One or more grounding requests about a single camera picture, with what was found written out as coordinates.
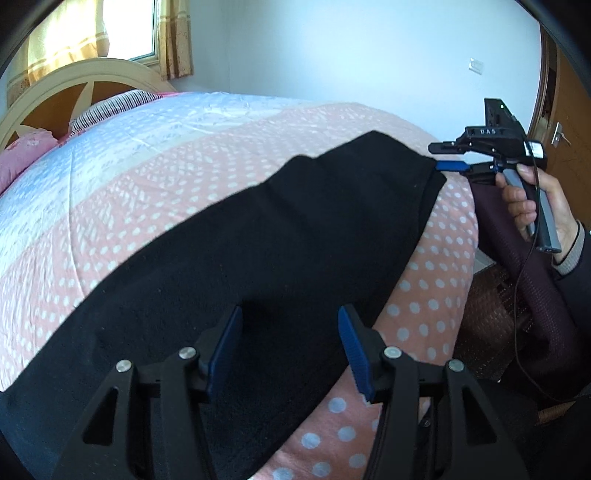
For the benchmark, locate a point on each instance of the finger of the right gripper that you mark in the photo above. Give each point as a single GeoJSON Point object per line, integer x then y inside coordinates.
{"type": "Point", "coordinates": [452, 166]}

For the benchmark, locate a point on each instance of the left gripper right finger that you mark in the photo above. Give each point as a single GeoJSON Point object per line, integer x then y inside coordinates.
{"type": "Point", "coordinates": [363, 347]}

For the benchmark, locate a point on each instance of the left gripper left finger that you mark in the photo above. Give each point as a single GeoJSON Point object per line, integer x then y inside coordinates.
{"type": "Point", "coordinates": [220, 345]}

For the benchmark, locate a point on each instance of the black pants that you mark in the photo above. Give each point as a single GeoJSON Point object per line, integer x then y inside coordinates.
{"type": "Point", "coordinates": [118, 392]}

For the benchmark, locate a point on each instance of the right forearm dark sleeve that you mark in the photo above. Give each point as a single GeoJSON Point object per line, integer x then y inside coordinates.
{"type": "Point", "coordinates": [572, 276]}

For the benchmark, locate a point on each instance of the dark maroon clothing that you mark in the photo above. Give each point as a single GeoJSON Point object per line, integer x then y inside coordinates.
{"type": "Point", "coordinates": [550, 342]}

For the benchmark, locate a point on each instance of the wooden door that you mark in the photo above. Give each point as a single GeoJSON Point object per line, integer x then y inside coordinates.
{"type": "Point", "coordinates": [562, 97]}

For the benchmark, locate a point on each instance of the woven basket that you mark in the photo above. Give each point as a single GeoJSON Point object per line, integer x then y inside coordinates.
{"type": "Point", "coordinates": [493, 312]}

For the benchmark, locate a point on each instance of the pink blue patterned bedspread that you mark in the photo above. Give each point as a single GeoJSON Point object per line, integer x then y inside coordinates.
{"type": "Point", "coordinates": [83, 208]}

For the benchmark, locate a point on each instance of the striped pillow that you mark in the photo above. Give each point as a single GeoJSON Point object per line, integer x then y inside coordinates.
{"type": "Point", "coordinates": [110, 107]}

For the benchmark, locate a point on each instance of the yellow curtain right side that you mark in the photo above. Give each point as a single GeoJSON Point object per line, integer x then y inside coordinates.
{"type": "Point", "coordinates": [174, 39]}

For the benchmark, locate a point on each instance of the pink pillow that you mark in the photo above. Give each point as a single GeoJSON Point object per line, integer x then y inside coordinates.
{"type": "Point", "coordinates": [22, 153]}

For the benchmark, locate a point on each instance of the cream wooden headboard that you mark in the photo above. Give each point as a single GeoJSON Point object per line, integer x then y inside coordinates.
{"type": "Point", "coordinates": [60, 97]}

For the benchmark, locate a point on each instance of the window behind headboard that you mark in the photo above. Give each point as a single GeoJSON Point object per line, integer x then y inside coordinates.
{"type": "Point", "coordinates": [131, 27]}

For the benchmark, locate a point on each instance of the yellow curtain by headboard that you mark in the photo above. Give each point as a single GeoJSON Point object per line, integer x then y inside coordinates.
{"type": "Point", "coordinates": [74, 31]}

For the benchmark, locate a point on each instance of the metal door handle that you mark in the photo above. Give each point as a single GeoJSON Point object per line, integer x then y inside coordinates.
{"type": "Point", "coordinates": [559, 136]}

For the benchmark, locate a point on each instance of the white wall switch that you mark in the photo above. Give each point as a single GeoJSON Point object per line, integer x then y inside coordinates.
{"type": "Point", "coordinates": [476, 66]}

